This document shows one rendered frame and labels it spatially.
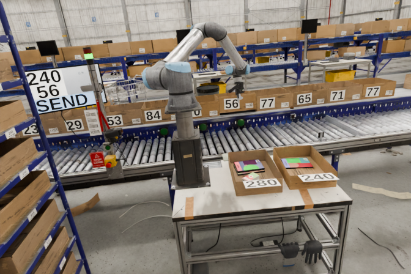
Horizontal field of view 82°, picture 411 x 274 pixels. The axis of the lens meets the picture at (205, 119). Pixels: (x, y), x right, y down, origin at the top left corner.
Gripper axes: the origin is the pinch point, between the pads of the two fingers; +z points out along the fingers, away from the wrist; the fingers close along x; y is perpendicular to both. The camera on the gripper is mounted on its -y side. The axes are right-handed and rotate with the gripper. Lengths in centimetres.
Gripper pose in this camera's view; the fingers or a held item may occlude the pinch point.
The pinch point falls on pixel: (237, 101)
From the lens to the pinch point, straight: 245.0
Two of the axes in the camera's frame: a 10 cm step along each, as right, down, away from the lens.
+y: 9.9, -1.1, 0.8
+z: 1.1, 9.9, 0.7
